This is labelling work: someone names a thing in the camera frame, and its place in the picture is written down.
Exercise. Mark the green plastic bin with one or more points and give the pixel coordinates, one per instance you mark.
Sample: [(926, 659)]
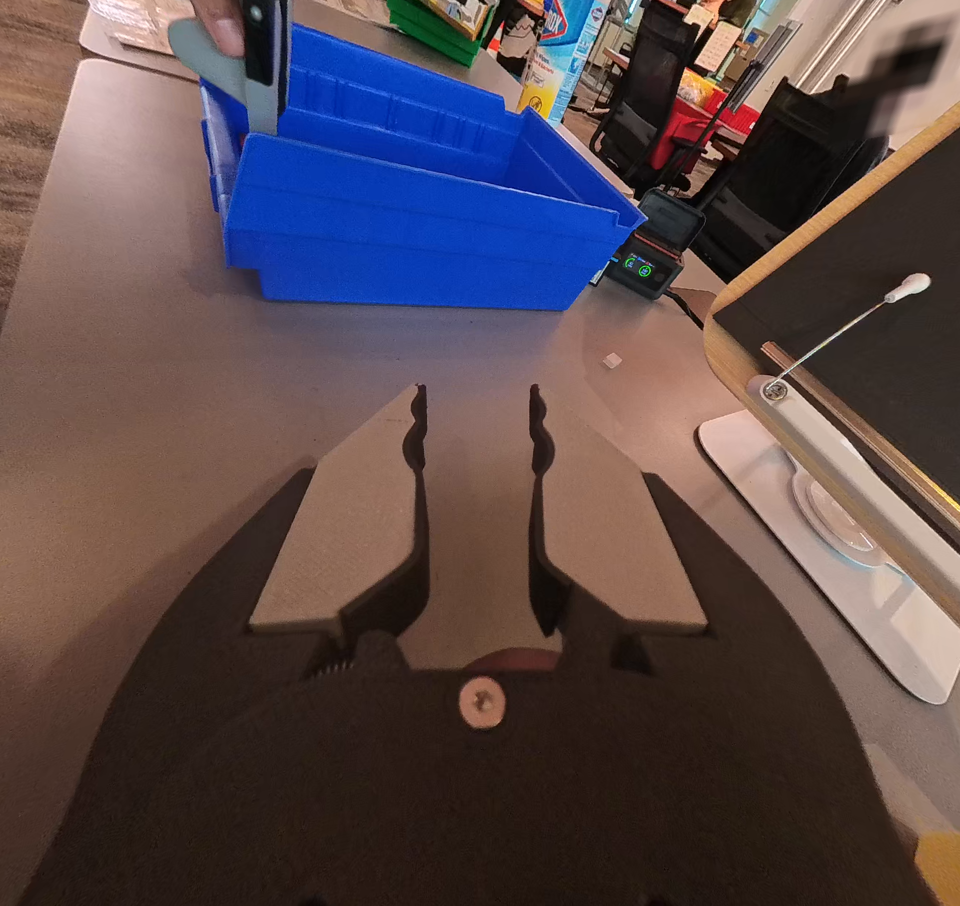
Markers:
[(427, 29)]

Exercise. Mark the black board white stand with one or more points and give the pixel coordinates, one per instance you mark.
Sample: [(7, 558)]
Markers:
[(862, 284)]

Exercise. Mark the black high-back office chair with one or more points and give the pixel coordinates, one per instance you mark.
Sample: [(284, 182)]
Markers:
[(652, 59)]

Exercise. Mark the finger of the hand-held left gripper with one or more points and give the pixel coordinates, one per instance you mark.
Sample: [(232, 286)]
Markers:
[(217, 74)]

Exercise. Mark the cardboard box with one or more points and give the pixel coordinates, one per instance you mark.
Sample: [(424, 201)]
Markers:
[(457, 10)]

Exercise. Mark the disinfecting wipes canister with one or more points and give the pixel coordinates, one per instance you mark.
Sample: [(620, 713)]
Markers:
[(570, 29)]

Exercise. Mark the paper packet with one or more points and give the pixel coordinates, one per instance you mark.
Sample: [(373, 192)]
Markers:
[(135, 10)]

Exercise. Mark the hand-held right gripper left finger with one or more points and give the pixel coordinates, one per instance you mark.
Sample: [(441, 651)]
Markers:
[(345, 539)]

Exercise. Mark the small black battery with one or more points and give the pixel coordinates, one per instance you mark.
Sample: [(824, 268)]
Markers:
[(600, 276)]

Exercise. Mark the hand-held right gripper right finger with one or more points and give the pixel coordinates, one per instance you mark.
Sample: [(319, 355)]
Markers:
[(607, 539)]

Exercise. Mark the red cloth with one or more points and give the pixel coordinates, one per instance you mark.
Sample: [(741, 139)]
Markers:
[(690, 126)]

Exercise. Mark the black charger case green lights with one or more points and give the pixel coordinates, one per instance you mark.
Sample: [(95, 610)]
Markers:
[(667, 220)]

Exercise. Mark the blue plastic bin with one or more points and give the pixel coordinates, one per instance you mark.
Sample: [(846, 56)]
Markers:
[(412, 246)]

